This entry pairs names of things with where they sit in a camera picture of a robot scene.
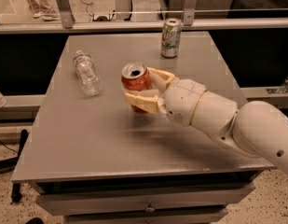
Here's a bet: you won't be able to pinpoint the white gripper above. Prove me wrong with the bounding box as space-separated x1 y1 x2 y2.
124 67 206 126

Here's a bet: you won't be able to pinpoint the red coke can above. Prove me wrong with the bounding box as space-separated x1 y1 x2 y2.
120 62 153 115

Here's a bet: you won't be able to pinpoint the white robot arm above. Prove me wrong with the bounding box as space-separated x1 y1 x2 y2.
121 63 288 175

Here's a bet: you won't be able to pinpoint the green white soda can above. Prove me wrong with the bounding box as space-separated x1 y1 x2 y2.
161 18 182 58

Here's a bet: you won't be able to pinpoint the clear plastic water bottle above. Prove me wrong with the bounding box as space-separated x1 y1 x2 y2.
74 50 103 96

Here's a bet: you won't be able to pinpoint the grey drawer cabinet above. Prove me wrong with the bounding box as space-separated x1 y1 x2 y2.
12 32 269 224

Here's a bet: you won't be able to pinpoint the metal drawer knob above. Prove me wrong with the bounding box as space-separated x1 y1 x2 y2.
145 205 156 213

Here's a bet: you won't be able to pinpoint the grey metal railing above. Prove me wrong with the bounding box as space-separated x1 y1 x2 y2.
0 0 288 35

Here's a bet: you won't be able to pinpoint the person legs in background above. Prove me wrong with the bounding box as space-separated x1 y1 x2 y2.
26 0 61 21

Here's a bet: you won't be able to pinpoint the black stand leg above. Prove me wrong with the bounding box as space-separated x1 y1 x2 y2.
0 128 30 203

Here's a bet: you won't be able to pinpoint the metal bracket on ledge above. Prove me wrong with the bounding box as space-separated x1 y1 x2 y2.
267 77 288 94

